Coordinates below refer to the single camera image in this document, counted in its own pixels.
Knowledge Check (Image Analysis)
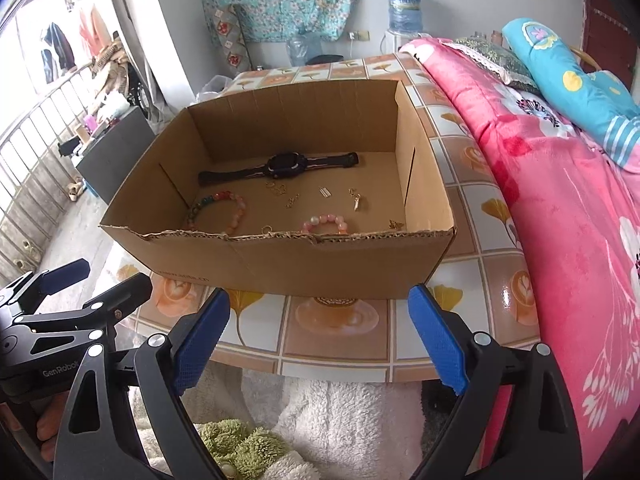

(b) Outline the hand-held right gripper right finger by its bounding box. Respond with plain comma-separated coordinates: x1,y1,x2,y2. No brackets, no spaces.
406,284,583,480

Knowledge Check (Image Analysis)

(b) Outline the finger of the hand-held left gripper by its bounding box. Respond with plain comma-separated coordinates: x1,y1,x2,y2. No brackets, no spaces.
0,259,91,321
15,272,153,333

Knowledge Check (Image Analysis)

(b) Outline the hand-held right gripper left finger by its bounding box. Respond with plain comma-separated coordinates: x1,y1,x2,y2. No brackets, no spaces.
52,287,232,480

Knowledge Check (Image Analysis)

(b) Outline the brown cardboard box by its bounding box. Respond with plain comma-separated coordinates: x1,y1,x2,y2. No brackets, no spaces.
99,79,457,301

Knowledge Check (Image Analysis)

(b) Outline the multicolour bead bracelet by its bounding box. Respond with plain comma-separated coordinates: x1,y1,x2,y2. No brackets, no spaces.
184,189,249,235

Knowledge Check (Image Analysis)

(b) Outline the pink orange bead bracelet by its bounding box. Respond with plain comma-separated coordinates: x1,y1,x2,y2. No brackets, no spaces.
301,213,349,235

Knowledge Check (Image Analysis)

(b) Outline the black purple smart watch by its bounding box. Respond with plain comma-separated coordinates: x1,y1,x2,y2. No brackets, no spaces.
197,151,361,187

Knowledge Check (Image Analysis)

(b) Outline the person's left hand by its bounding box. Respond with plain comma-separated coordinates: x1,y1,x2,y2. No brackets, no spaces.
35,394,67,456

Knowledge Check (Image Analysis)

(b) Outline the green fluffy cuff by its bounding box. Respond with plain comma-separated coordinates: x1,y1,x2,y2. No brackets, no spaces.
195,420,296,476

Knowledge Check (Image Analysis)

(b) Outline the metal balcony railing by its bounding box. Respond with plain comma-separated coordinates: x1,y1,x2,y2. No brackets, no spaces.
0,67,96,276

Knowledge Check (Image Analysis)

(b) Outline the dark grey cabinet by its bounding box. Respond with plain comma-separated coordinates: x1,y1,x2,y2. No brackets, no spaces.
75,106,157,206

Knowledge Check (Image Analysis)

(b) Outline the tile print tablecloth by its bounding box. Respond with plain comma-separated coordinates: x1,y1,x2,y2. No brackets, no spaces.
97,55,546,386

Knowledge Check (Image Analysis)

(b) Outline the pink floral blanket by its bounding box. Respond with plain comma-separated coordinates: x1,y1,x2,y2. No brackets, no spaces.
397,37,640,471

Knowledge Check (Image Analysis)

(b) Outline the heap of bags and clothes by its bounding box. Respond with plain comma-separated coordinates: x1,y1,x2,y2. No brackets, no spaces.
75,37,146,136

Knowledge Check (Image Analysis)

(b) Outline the white plastic bag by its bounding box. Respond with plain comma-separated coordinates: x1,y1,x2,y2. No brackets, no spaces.
195,74,233,106

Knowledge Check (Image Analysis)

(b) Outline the dark hanging jacket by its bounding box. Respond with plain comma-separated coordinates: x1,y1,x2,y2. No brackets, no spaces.
40,22,76,83

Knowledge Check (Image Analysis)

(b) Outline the pink hanging garment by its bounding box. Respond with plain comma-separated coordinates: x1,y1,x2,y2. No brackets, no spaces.
77,2,111,58

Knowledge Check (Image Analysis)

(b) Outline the patterned patchwork cushion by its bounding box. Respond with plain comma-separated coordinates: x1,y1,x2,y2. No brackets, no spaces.
207,4,251,76

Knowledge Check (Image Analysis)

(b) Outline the lace trimmed pillow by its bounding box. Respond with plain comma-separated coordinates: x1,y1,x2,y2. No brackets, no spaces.
445,35,541,96

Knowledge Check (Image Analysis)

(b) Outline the blue cartoon pillow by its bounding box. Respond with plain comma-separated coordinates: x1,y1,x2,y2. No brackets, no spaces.
501,17,640,168

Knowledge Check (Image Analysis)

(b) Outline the white water dispenser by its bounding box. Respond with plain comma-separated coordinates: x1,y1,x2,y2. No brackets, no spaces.
384,30,423,53

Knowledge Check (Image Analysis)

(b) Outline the clear plastic jug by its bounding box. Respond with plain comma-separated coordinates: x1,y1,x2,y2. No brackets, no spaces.
286,32,323,67

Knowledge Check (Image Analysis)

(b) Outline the blue water bottle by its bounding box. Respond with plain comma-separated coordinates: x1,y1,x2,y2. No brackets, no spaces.
387,0,423,33

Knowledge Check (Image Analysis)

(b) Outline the dark red door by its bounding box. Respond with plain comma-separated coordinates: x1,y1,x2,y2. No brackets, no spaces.
582,0,640,91

